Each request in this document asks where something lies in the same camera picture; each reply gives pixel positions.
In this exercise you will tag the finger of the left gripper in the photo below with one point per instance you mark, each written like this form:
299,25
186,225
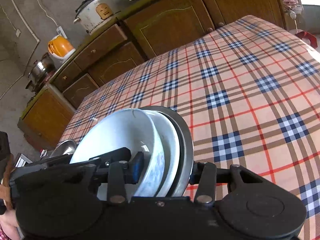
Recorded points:
99,160

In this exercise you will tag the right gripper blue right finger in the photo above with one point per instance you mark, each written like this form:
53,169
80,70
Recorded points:
204,175

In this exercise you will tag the white rice cooker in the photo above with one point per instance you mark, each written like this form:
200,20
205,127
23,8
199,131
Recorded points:
93,14

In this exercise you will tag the wooden kitchen cabinet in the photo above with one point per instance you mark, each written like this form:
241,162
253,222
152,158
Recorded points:
143,31

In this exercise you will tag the steel pot with lid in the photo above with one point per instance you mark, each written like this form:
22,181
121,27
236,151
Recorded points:
41,67

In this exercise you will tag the induction cooker red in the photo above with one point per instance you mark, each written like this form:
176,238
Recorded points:
35,87

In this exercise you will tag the person's left hand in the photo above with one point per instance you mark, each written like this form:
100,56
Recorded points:
9,225

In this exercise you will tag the blue patterned ceramic bowl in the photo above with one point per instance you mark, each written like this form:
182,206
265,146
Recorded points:
136,130

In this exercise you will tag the large steel plate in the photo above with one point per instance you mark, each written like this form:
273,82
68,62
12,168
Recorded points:
186,162

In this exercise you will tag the white power strip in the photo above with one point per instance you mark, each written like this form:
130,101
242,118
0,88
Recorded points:
61,32

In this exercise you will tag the red gift bag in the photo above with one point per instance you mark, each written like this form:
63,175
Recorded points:
307,37

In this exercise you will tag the white ceramic bowl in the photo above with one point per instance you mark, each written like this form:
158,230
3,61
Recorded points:
171,147

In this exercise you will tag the orange electric kettle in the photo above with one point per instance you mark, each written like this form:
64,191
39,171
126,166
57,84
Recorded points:
60,48

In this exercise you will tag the grey metal shelf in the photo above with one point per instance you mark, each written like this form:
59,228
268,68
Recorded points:
21,160

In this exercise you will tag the plaid tablecloth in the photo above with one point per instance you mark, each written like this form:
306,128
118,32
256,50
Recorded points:
249,93

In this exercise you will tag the small steel plate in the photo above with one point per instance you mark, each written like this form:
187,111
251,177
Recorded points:
67,147

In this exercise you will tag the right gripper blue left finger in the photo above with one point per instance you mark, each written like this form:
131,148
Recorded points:
120,174

